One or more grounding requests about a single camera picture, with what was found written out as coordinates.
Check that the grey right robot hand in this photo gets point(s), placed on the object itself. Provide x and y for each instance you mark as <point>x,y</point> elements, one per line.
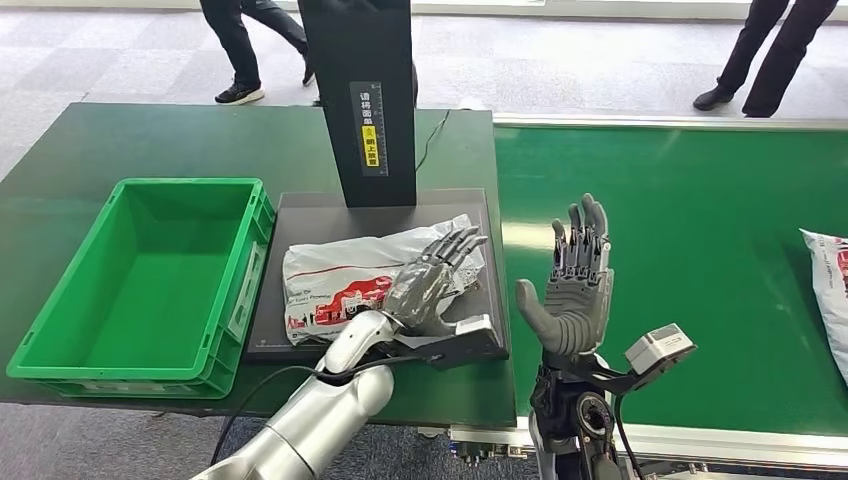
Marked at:
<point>573,311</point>

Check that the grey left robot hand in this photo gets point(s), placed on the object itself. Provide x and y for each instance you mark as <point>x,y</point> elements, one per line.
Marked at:
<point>420,291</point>

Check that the white package with red print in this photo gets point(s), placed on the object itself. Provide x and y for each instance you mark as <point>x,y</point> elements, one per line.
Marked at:
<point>331,278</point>
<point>831,291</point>

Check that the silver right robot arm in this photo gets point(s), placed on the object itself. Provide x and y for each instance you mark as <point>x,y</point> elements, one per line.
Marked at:
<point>563,411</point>

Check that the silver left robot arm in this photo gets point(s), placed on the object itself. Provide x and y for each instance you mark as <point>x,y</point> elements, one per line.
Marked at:
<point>324,417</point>

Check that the green conveyor belt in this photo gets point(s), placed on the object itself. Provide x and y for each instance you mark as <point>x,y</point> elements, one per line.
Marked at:
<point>696,199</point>

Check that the black scanning machine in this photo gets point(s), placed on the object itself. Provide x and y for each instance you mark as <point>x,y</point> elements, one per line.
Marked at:
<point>368,53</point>

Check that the black and yellow label sticker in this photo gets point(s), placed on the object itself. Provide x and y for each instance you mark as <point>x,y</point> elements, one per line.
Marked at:
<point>369,132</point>

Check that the small white round object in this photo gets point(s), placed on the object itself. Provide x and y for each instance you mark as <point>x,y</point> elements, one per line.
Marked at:
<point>470,104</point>

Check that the green plastic crate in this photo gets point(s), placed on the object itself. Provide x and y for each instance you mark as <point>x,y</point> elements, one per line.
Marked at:
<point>152,291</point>

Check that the person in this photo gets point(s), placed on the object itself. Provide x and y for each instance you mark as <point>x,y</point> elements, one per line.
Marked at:
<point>788,46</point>
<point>232,40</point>

